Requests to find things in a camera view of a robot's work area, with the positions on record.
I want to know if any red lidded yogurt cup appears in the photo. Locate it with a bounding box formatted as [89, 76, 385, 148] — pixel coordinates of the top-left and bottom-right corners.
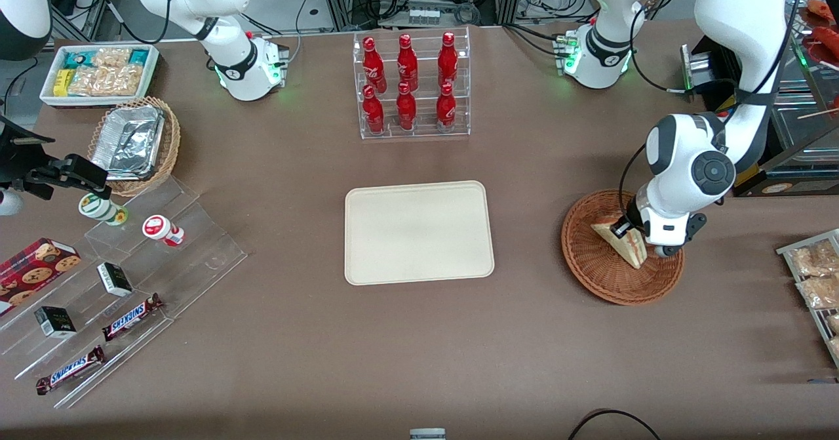
[142, 214, 185, 247]

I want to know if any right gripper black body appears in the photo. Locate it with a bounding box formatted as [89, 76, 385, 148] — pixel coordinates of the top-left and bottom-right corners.
[0, 115, 63, 191]

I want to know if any red tartan cookie box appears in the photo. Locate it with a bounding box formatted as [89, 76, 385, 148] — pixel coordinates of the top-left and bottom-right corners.
[0, 237, 82, 316]

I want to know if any light wicker basket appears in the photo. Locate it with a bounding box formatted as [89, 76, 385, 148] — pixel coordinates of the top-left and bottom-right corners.
[87, 96, 182, 198]

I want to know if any green sunflower yogurt cup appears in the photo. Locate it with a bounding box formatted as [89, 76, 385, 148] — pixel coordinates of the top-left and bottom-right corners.
[79, 192, 128, 226]

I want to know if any black floor cable loop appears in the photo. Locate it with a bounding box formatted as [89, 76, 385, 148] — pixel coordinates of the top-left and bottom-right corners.
[567, 409, 663, 440]

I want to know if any white rectangular snack bin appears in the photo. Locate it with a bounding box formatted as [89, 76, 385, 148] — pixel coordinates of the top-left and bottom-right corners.
[39, 43, 160, 108]

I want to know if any triangular sandwich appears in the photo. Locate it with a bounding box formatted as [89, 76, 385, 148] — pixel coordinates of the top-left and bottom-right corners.
[590, 212, 650, 270]

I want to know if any Snickers chocolate bar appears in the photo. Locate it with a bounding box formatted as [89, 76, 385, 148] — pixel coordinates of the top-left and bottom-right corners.
[102, 293, 165, 342]
[36, 345, 106, 395]

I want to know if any tray of packaged pastries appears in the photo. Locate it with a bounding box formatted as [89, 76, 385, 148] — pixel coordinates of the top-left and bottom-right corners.
[777, 229, 839, 369]

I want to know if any clear bag of crackers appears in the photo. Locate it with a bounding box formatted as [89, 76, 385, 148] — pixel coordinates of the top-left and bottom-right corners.
[789, 240, 839, 277]
[796, 275, 839, 310]

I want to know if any large clear snack bag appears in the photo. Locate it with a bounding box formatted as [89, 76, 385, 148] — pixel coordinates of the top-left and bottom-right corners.
[69, 65, 145, 97]

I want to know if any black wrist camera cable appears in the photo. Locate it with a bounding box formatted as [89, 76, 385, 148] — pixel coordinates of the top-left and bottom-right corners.
[618, 142, 650, 224]

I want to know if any silver metal box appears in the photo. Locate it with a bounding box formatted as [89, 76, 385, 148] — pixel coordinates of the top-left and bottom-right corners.
[680, 43, 741, 93]

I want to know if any clear acrylic bottle rack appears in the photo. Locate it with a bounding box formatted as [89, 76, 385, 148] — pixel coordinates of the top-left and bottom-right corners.
[353, 26, 471, 140]

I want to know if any small black carton box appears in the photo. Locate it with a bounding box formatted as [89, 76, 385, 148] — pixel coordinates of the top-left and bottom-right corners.
[97, 262, 134, 297]
[34, 306, 77, 339]

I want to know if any silver foil packet stack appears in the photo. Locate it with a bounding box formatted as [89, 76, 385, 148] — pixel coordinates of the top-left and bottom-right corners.
[90, 104, 166, 182]

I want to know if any brown wicker basket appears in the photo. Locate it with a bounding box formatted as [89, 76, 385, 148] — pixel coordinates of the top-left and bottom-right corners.
[561, 189, 686, 306]

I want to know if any clear acrylic stepped shelf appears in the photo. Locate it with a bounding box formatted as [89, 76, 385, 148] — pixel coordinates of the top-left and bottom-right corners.
[0, 174, 248, 409]

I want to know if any red cola bottle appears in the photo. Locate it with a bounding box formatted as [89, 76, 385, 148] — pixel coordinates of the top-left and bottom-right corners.
[436, 83, 458, 131]
[362, 85, 385, 134]
[362, 36, 386, 93]
[438, 31, 459, 88]
[396, 82, 418, 131]
[397, 33, 419, 91]

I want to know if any black glass display case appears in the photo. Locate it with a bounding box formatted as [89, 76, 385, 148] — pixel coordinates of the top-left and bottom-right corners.
[680, 0, 839, 198]

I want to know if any cream plastic tray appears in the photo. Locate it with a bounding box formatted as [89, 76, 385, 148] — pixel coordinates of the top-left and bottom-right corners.
[344, 180, 496, 287]

